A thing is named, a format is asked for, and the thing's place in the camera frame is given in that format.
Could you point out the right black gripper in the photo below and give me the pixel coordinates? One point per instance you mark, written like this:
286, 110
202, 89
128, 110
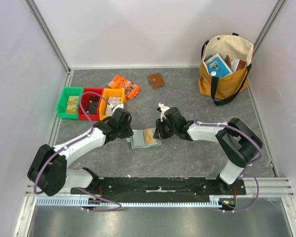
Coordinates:
159, 129

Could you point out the orange snack package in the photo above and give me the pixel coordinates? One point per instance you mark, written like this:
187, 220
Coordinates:
130, 89

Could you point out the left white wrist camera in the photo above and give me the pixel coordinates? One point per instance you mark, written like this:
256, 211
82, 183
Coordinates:
117, 107

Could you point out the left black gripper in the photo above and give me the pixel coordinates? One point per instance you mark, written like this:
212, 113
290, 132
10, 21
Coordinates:
129, 132

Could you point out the blue razor box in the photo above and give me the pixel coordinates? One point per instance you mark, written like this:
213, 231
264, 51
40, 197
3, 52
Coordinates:
216, 66

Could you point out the black item in red bin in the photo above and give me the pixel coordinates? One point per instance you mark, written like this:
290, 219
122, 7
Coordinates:
92, 106

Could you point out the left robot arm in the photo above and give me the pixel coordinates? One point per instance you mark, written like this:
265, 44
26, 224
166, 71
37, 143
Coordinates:
50, 171

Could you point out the yellow canvas tote bag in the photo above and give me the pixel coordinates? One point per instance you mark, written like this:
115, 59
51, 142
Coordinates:
226, 61

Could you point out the orange credit card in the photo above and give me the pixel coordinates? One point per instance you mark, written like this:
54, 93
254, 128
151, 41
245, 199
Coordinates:
148, 136

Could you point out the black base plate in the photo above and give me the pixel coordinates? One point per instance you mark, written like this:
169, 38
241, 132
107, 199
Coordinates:
162, 189

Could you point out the white boxes in yellow bin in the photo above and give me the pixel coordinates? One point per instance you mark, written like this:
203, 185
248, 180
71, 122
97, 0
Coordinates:
113, 102

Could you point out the red white box in bag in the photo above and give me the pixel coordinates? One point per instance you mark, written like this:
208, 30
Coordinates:
237, 64

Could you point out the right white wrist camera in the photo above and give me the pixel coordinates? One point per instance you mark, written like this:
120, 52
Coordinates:
162, 108

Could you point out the brown leather wallet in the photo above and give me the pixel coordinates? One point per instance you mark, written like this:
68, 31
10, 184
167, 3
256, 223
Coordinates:
156, 80

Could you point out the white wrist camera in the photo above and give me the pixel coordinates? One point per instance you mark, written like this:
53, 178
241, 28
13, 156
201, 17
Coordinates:
117, 107
162, 108

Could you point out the yellow plastic bin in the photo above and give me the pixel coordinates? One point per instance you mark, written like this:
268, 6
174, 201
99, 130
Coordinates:
110, 93

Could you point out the green card holder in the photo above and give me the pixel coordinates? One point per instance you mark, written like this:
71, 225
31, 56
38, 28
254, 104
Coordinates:
137, 140

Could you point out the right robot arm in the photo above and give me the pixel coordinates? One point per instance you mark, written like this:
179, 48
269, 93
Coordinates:
239, 143

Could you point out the aluminium cable duct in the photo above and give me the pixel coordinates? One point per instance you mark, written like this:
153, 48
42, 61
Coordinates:
92, 202

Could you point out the gold cards in green bin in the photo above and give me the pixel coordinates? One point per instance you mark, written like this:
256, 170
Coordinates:
72, 104

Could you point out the green plastic bin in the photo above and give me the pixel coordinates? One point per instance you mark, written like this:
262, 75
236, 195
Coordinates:
62, 102

